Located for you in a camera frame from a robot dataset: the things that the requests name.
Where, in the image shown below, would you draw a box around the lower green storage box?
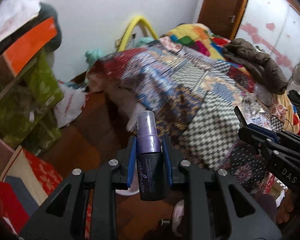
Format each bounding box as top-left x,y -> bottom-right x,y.
24,110 -> 62,155

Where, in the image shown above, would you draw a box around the purple setting spray bottle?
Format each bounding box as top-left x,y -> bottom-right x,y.
136,111 -> 167,202

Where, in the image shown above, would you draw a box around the white trash bin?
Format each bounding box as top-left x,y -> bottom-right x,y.
116,189 -> 139,196

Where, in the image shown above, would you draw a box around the yellow floral bedsheet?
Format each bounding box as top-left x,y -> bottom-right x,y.
269,93 -> 300,136

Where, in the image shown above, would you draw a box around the patchwork patterned bed quilt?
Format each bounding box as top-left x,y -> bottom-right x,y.
86,37 -> 278,194

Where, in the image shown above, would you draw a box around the white plastic shopping bag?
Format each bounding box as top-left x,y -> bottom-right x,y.
53,81 -> 89,128

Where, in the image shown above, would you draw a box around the green leaf-pattern storage box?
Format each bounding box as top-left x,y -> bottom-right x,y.
0,50 -> 63,148

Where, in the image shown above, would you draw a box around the orange shoe box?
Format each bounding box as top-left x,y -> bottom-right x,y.
3,17 -> 57,77

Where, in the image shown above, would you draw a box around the white fluffy blanket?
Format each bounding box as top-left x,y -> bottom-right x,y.
0,0 -> 41,43

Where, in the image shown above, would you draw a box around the red floral gift bag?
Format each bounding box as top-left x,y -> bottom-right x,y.
0,145 -> 64,215

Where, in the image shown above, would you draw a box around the frosted sliding wardrobe doors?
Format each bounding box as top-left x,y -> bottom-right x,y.
235,0 -> 300,79

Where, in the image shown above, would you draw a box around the teal plush toy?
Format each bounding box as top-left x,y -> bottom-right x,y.
85,49 -> 106,68

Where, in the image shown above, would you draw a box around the colourful block blanket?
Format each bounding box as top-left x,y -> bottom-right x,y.
166,23 -> 230,61

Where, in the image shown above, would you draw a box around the brown puffer jacket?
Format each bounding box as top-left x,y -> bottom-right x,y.
222,38 -> 288,95

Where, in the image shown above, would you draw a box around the brown wooden door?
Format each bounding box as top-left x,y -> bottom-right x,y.
197,0 -> 247,40

